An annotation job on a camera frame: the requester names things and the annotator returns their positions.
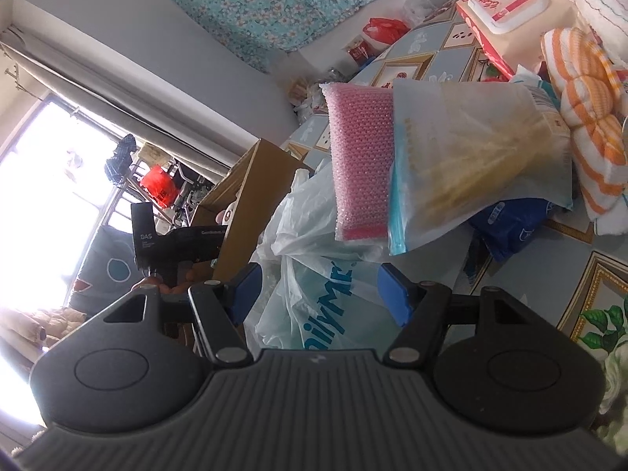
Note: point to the red hanging bag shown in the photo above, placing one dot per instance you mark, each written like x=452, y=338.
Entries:
x=158, y=185

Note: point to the pink bubble wrap pouch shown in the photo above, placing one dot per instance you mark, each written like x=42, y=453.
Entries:
x=363, y=162

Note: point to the blue packet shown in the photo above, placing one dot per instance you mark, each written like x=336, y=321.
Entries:
x=515, y=225

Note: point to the clear zip bag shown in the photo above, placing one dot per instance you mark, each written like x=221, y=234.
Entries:
x=481, y=157

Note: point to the brown cardboard box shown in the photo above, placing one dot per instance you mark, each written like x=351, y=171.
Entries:
x=255, y=181

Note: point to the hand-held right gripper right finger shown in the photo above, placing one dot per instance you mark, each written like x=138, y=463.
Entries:
x=395, y=295

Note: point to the person's left hand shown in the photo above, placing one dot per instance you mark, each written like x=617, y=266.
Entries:
x=149, y=283

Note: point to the wet wipes pack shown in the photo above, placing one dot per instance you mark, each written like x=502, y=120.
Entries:
x=505, y=19

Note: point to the pink plush toy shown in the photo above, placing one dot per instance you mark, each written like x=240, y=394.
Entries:
x=226, y=214

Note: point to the teal floral wall cloth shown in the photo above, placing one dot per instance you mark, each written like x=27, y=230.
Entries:
x=289, y=5

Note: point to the orange striped white cloth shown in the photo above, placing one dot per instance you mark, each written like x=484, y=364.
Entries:
x=588, y=122

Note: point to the dark printed cushion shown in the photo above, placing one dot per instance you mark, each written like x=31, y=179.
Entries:
x=105, y=267

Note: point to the white plastic bag blue print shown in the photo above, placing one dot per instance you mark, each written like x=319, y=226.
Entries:
x=314, y=279

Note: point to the blue hanging clothes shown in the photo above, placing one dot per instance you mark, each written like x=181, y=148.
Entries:
x=120, y=157

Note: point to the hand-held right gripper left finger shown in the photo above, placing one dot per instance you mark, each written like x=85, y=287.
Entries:
x=248, y=290

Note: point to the red paper cup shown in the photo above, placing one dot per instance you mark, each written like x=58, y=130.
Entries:
x=358, y=51

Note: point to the red plastic bag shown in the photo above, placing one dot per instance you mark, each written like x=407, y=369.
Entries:
x=386, y=29

